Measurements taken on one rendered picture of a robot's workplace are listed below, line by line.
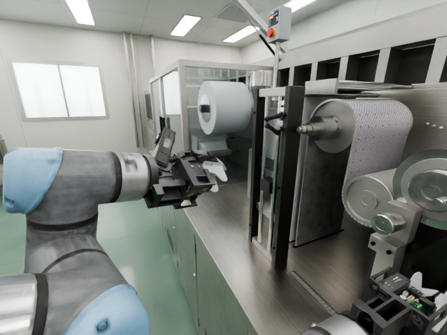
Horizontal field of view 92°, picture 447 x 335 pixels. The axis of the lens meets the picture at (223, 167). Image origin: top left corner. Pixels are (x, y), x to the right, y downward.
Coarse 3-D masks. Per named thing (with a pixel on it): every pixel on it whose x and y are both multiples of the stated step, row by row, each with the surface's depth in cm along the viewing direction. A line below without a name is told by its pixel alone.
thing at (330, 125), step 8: (312, 120) 57; (320, 120) 55; (328, 120) 54; (336, 120) 55; (328, 128) 54; (336, 128) 55; (312, 136) 58; (320, 136) 55; (328, 136) 55; (336, 136) 57
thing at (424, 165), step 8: (424, 160) 40; (432, 160) 39; (440, 160) 38; (408, 168) 42; (416, 168) 41; (424, 168) 40; (432, 168) 39; (440, 168) 38; (408, 176) 43; (408, 200) 43; (432, 216) 40; (440, 216) 39
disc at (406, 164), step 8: (424, 152) 40; (432, 152) 39; (440, 152) 38; (408, 160) 42; (416, 160) 41; (400, 168) 44; (400, 176) 44; (392, 184) 46; (400, 184) 44; (400, 192) 44; (400, 200) 45; (424, 216) 41; (432, 224) 40; (440, 224) 39
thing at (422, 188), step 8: (416, 176) 40; (424, 176) 39; (432, 176) 38; (440, 176) 37; (408, 184) 41; (416, 184) 40; (424, 184) 39; (432, 184) 38; (440, 184) 37; (408, 192) 41; (416, 192) 40; (424, 192) 39; (432, 192) 38; (440, 192) 37; (416, 200) 40; (424, 200) 39; (424, 208) 39; (432, 208) 38; (440, 208) 37
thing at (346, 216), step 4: (344, 212) 95; (344, 216) 95; (348, 216) 93; (348, 220) 94; (352, 220) 92; (356, 224) 90; (360, 224) 89; (364, 228) 87; (368, 228) 86; (372, 228) 84; (372, 232) 84
